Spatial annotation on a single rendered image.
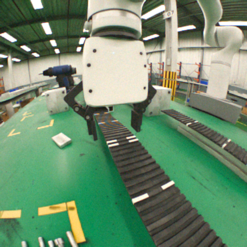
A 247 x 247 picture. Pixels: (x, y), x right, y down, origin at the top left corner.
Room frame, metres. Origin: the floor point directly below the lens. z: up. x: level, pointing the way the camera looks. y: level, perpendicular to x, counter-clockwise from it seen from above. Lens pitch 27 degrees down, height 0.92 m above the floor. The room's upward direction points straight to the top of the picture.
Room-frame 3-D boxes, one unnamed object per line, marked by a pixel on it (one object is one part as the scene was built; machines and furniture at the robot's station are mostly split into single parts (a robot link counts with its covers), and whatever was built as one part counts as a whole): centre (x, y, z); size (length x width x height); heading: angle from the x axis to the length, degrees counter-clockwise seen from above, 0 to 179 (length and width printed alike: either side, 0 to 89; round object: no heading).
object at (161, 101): (0.39, -0.12, 0.83); 0.12 x 0.09 x 0.10; 111
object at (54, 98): (0.42, 0.29, 0.83); 0.11 x 0.10 x 0.10; 121
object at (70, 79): (0.78, 0.46, 0.89); 0.20 x 0.08 x 0.22; 114
